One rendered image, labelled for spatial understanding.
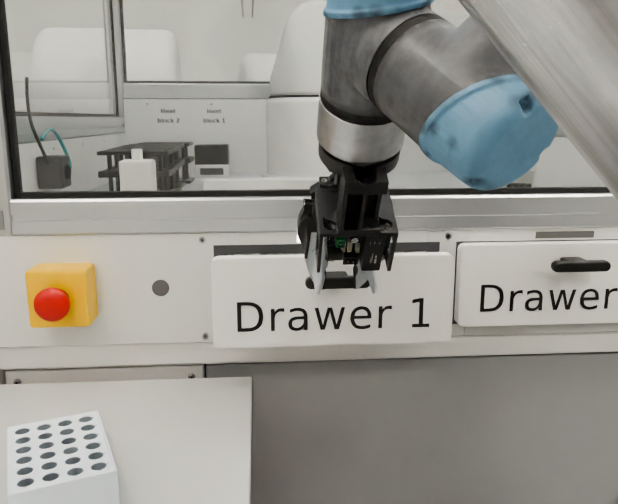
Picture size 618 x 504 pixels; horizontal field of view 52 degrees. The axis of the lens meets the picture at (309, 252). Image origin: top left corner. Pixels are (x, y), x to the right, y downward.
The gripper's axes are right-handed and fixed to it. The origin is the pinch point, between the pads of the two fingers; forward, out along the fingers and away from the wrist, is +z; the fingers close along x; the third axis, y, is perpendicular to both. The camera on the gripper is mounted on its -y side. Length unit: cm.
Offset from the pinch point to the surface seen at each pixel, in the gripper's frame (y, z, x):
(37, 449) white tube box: 18.8, 1.3, -28.9
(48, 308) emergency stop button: -0.7, 5.7, -33.1
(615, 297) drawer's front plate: -4.1, 10.5, 38.3
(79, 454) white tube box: 19.8, 0.6, -24.9
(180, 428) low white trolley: 12.6, 10.2, -17.6
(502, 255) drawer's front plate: -7.6, 5.6, 22.5
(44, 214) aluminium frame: -12.2, 1.7, -35.0
